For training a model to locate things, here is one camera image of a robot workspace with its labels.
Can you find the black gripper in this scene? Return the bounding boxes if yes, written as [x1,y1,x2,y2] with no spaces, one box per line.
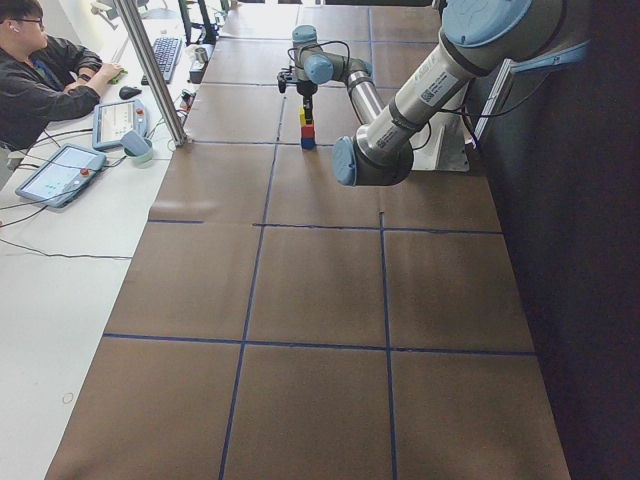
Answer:
[277,67,317,124]

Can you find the red wooden cube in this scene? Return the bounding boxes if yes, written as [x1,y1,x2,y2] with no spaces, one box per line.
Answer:
[300,124,315,139]

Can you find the blue wooden cube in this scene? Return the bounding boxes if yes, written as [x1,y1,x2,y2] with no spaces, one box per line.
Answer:
[300,138,316,150]

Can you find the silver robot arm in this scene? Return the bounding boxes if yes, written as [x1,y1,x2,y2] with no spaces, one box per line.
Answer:
[278,1,591,186]

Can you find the black flat box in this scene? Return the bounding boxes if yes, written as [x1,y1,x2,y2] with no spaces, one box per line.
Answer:
[189,61,208,84]

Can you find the orange black connector box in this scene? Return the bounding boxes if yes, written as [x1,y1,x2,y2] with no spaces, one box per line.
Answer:
[180,90,195,110]

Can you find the metal cup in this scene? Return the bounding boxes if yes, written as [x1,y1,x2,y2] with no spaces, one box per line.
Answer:
[194,47,209,64]

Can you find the black keyboard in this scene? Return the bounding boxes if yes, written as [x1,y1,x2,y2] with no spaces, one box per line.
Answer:
[152,36,183,84]

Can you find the black computer mouse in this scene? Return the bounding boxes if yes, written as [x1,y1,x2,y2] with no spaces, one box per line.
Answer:
[119,86,142,100]

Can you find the far teach pendant tablet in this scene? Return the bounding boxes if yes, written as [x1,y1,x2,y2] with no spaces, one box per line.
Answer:
[92,98,148,151]

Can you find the teach pendant tablet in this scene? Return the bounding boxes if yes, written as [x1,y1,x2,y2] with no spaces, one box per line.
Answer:
[15,144,106,208]
[92,98,148,151]

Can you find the near teach pendant tablet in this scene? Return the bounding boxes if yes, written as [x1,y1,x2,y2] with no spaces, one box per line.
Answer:
[15,144,106,208]

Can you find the seated person in black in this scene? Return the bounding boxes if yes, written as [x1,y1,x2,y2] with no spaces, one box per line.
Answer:
[1,1,124,151]

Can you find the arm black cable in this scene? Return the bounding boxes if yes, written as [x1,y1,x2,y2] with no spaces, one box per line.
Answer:
[287,40,351,66]

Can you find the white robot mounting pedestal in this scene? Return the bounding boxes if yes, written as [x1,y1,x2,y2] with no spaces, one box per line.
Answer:
[410,113,469,172]

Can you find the aluminium frame post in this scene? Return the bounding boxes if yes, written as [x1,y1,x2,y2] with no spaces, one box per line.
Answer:
[114,0,187,147]

